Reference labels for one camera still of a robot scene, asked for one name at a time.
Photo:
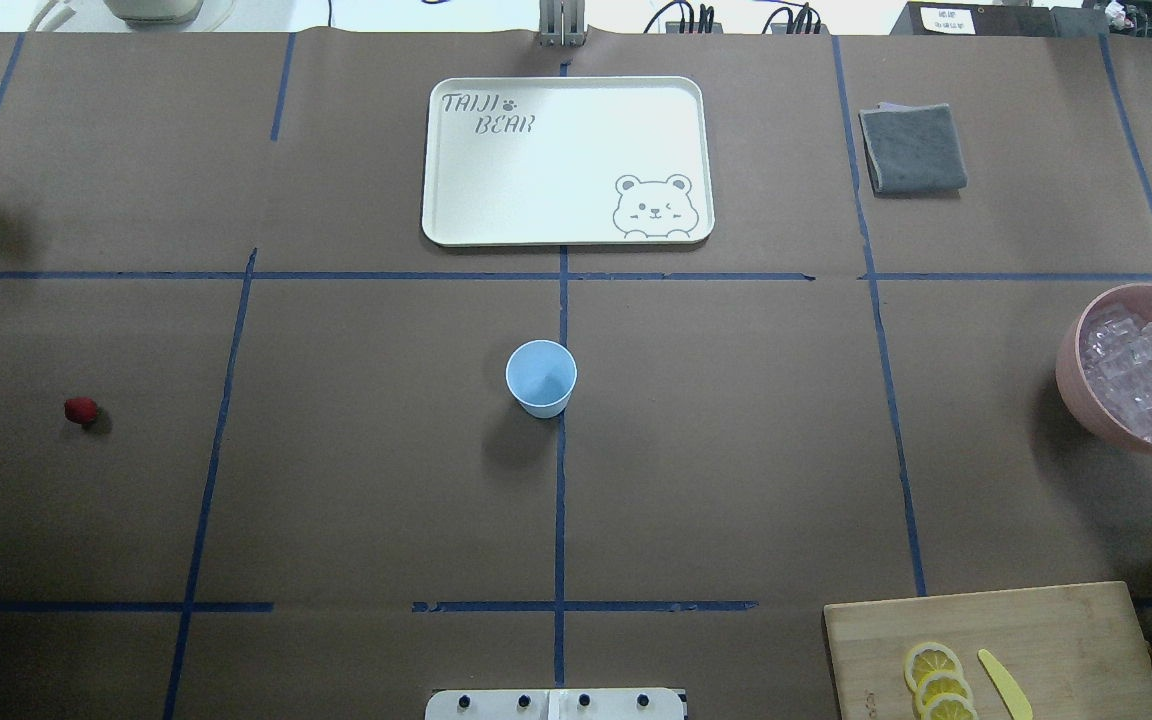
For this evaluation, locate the pile of clear ice cubes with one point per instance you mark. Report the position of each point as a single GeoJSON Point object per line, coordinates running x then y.
{"type": "Point", "coordinates": [1116, 352]}

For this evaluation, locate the light blue plastic cup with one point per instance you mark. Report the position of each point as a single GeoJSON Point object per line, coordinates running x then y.
{"type": "Point", "coordinates": [542, 375]}

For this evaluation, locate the pink bowl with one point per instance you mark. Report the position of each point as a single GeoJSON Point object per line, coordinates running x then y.
{"type": "Point", "coordinates": [1074, 388]}

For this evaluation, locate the bamboo cutting board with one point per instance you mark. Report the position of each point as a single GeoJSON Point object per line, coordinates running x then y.
{"type": "Point", "coordinates": [1076, 650]}

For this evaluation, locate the grey folded cloth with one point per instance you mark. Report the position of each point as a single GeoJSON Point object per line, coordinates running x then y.
{"type": "Point", "coordinates": [912, 149]}

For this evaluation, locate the yellow plastic knife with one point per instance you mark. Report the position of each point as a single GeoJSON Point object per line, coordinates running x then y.
{"type": "Point", "coordinates": [1007, 687]}

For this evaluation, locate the lemon slices row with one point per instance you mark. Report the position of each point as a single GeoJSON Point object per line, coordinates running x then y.
{"type": "Point", "coordinates": [935, 678]}

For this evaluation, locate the cream bear serving tray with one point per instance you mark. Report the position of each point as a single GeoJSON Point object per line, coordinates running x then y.
{"type": "Point", "coordinates": [575, 161]}

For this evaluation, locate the red strawberry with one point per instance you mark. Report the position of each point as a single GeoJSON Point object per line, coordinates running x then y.
{"type": "Point", "coordinates": [83, 411]}

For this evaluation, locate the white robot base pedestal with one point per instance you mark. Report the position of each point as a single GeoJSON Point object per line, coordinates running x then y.
{"type": "Point", "coordinates": [559, 703]}

